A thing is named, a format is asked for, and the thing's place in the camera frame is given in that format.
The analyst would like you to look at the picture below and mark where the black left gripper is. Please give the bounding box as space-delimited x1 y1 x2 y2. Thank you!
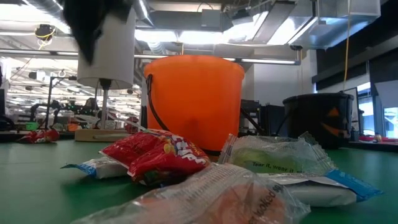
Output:
62 0 135 66

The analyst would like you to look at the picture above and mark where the red Skittles candy pack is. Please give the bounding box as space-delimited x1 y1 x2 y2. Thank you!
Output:
17 128 60 145
99 128 213 188

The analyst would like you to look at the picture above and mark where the orange pumpkin face bucket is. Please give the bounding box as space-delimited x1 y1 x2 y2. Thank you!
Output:
143 55 246 156

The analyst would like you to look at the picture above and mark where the clear plastic candy packet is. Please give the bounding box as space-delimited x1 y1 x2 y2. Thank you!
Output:
70 162 312 224

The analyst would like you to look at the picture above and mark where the clear packet with green candy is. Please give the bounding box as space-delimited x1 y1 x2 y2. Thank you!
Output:
217 131 338 177

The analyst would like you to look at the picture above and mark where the white shade wooden base lamp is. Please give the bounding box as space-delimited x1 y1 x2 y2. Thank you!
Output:
74 6 137 143

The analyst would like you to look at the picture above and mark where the person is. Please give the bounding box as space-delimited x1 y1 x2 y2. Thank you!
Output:
83 97 101 125

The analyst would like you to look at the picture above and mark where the black background stand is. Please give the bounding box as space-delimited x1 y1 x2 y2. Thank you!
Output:
43 75 78 130

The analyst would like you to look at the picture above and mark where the white blue Hershey's bar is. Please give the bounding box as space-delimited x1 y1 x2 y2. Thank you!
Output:
60 155 129 180
257 169 384 208

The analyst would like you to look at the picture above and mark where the green table mat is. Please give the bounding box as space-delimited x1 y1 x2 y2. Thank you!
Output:
0 138 398 224

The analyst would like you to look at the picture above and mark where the black equipment rack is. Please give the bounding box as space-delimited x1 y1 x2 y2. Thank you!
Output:
239 99 284 138

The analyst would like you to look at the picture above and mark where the black pumpkin face bucket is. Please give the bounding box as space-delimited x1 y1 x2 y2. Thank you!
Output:
275 91 355 150

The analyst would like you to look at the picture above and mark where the black yellow cable reel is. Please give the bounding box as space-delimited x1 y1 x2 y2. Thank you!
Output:
34 24 57 50

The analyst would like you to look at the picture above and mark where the white lamp cable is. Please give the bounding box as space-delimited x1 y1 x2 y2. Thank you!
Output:
105 111 149 132

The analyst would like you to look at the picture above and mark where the silver ventilation duct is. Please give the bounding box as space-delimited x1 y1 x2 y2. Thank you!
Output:
287 0 382 50

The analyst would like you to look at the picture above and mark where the yellow hanging cable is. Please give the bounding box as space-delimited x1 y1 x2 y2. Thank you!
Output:
343 0 351 93

